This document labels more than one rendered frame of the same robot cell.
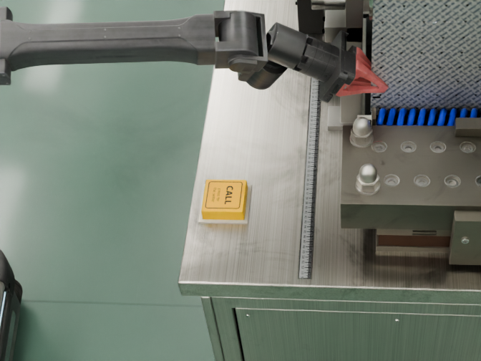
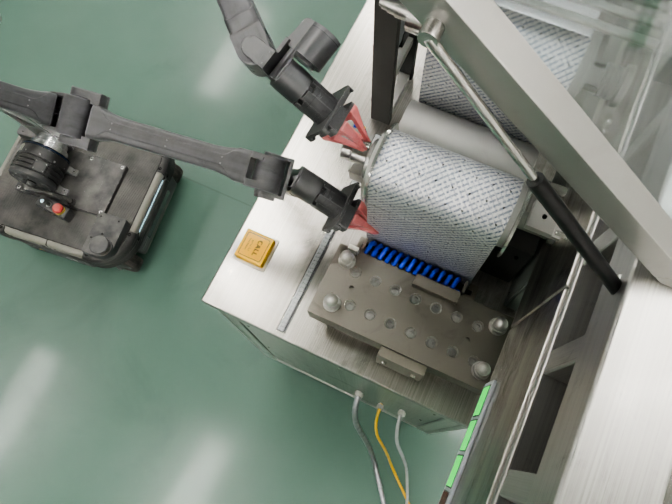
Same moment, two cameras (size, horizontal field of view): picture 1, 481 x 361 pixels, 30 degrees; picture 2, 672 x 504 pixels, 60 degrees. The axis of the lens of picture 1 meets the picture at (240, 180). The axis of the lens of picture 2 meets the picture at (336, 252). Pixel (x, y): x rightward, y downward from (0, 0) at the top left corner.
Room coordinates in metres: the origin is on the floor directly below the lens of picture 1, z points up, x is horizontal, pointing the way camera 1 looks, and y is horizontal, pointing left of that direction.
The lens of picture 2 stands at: (0.59, -0.30, 2.18)
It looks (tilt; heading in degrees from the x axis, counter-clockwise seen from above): 72 degrees down; 21
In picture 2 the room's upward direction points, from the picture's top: 7 degrees counter-clockwise
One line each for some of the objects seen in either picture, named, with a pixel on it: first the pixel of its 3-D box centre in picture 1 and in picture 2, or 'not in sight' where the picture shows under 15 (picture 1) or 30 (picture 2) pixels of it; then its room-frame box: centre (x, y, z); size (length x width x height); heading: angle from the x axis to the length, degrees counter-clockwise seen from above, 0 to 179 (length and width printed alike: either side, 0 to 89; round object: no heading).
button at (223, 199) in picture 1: (225, 199); (255, 248); (0.96, 0.03, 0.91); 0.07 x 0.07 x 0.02; 78
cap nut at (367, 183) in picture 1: (368, 176); (331, 300); (0.84, -0.19, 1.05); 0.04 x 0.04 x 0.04
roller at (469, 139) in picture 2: not in sight; (462, 153); (1.16, -0.38, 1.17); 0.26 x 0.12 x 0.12; 78
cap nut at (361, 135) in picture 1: (361, 129); (346, 257); (0.94, -0.20, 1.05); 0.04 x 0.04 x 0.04
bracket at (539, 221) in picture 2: not in sight; (547, 220); (1.00, -0.52, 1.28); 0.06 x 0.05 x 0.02; 78
